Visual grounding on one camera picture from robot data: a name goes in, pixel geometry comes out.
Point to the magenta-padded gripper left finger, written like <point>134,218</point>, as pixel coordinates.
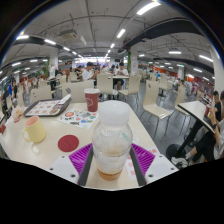
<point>63,166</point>

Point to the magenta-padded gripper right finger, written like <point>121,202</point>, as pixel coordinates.
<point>161,166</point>

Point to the clear white-capped drink bottle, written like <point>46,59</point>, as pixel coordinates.
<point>111,140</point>

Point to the flat round red coaster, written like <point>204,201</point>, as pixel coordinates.
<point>68,143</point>

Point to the clear plastic packet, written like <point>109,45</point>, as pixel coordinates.
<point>130,170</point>

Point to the yellow mug with pink inside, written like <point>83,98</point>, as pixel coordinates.
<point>35,130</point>

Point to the colourful sticker sheet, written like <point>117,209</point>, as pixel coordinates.
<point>78,118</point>

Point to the person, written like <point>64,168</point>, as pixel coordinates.
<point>87,74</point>
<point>210,143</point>
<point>122,71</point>

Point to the dark food tray paper liner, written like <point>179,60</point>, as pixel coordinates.
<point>45,107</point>

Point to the black-edged white dining table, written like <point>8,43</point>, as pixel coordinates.
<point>196,110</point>

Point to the clear plastic food bag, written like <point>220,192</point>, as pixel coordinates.
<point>17,114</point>

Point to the group of cream chairs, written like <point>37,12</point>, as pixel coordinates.
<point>150,96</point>

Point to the red paper cup white lid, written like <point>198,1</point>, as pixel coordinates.
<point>92,101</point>

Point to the ceiling air conditioner unit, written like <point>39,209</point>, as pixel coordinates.
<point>68,34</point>

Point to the group of ceiling lights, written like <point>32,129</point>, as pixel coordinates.
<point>148,7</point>

